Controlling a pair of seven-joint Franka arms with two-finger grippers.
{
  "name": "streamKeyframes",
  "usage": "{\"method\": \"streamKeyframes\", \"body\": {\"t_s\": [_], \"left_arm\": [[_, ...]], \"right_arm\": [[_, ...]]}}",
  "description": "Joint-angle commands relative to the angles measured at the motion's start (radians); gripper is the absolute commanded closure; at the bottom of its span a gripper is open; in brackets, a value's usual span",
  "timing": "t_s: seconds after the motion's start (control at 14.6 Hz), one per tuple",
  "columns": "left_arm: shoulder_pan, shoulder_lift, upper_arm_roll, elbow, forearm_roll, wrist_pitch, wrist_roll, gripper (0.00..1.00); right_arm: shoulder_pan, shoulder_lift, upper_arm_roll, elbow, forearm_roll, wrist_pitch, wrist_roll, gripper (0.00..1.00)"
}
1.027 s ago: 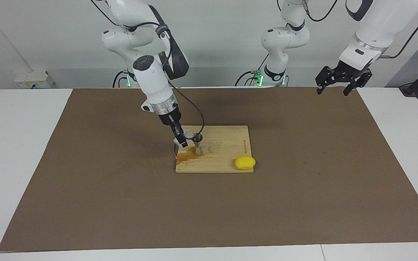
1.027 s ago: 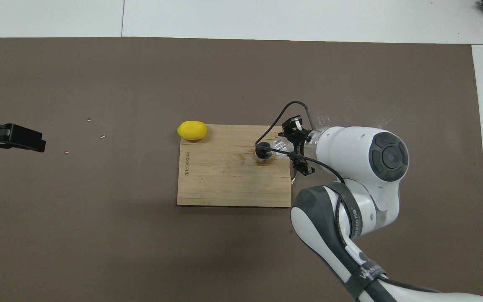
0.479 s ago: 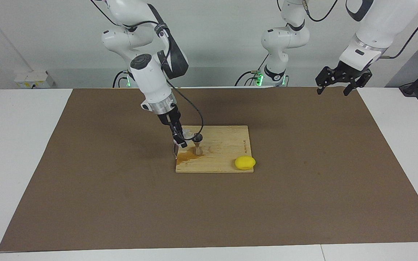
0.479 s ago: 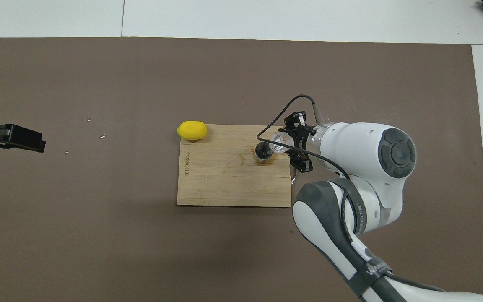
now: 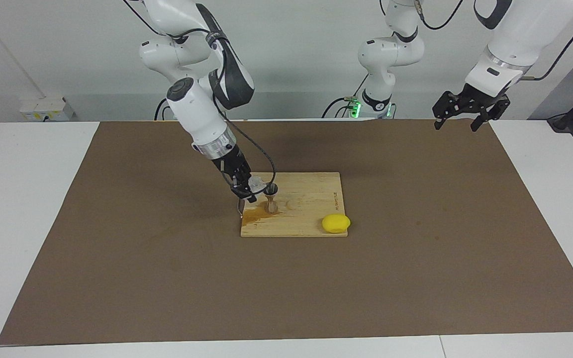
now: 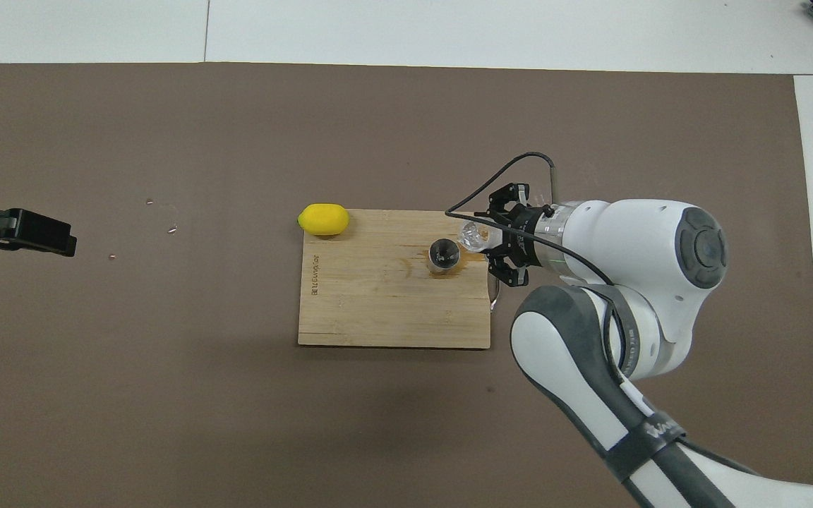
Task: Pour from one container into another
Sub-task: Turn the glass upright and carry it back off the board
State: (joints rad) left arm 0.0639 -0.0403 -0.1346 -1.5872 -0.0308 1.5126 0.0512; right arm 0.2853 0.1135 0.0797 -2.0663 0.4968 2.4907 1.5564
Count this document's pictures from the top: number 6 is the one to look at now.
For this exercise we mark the wooden cutting board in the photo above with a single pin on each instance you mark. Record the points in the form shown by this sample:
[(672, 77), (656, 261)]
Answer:
[(378, 310)]

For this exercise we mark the brown table mat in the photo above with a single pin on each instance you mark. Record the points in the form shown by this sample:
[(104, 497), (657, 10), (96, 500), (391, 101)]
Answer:
[(166, 395)]

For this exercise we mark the yellow lemon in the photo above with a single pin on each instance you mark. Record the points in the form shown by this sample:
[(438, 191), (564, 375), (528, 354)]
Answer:
[(323, 219)]

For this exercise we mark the clear glass cup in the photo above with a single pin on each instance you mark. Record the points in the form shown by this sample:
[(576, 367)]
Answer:
[(477, 236)]

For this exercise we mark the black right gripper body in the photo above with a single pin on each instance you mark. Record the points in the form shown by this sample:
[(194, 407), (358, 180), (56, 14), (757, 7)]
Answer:
[(528, 236)]

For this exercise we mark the metal jigger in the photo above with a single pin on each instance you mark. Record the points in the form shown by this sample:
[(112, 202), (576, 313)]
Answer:
[(442, 257)]

